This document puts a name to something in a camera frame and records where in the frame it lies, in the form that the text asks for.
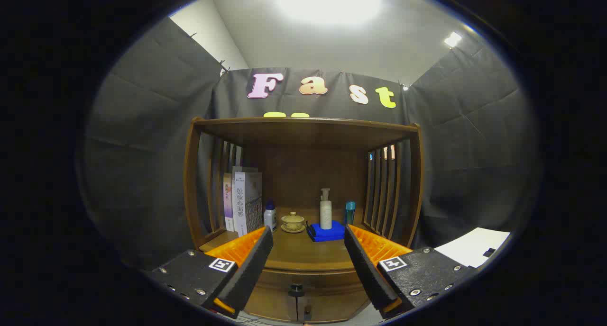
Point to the white drawer unit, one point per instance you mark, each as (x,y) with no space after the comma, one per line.
(469,248)

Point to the white pump bottle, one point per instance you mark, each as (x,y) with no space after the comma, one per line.
(326,214)

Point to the small ceiling light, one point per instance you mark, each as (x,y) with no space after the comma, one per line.
(453,39)

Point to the thick white book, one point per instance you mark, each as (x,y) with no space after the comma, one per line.
(246,198)

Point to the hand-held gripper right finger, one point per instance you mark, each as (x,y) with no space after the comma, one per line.
(367,269)

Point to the folded blue cloth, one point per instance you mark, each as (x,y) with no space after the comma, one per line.
(327,234)

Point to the wooden drawer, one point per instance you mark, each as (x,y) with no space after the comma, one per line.
(332,293)

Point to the large round ceiling light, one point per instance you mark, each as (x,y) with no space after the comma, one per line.
(327,1)

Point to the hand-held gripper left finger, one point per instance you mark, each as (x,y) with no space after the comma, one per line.
(251,269)

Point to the wooden countertop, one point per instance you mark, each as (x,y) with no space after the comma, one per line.
(308,255)

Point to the thin purple book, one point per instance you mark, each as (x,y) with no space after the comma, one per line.
(228,207)

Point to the black backdrop cloth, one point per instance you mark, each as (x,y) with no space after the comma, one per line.
(142,174)

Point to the teal slim bottle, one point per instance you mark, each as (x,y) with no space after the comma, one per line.
(350,212)

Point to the wooden cabinet with slatted sides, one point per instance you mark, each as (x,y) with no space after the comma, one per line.
(303,174)

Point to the yellow lidded teacup with saucer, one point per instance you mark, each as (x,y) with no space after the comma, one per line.
(293,221)

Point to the white bottle with blue cap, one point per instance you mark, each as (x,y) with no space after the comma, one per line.
(270,219)

